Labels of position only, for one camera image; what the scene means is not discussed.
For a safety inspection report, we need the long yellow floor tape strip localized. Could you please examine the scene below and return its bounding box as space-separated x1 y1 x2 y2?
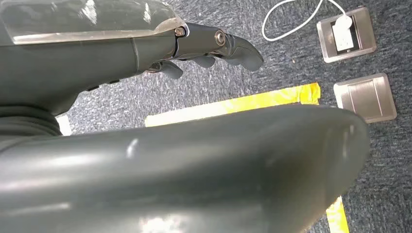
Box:
144 83 322 128

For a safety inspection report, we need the white floor tape piece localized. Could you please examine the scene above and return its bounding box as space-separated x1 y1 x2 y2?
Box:
56 115 73 136

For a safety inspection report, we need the short yellow floor tape strip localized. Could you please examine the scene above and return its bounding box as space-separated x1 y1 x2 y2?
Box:
325 196 350 233

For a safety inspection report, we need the closed steel floor socket box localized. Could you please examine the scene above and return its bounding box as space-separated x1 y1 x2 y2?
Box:
333 72 398 125

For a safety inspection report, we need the ribbed grey left arm sleeve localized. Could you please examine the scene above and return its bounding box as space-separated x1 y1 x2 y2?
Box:
0 105 62 142

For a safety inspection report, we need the white power plug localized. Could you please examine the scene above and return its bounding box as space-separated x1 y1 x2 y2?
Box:
331 14 355 53

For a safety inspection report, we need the open steel floor socket box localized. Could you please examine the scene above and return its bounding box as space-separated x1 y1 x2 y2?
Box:
316 6 378 64

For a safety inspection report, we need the white cable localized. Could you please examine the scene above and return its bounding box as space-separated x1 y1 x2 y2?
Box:
261 0 347 42

